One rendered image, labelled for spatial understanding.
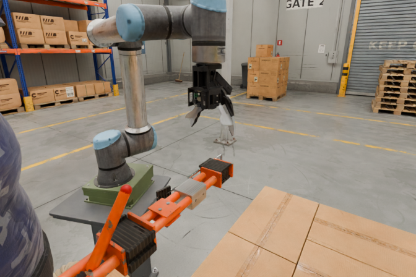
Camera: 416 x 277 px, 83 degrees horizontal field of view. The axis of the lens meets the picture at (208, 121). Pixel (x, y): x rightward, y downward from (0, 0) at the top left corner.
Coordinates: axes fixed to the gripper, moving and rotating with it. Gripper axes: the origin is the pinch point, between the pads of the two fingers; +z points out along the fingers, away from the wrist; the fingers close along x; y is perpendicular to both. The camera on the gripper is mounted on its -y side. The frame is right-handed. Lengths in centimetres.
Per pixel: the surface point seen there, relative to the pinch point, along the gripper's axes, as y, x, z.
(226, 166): -2.7, 3.5, 12.0
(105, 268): 40.3, 3.8, 13.5
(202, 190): 10.5, 3.7, 13.7
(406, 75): -689, 107, 36
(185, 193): 15.4, 1.5, 12.8
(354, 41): -937, -30, -50
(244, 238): -45, -7, 80
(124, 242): 35.1, 2.4, 12.6
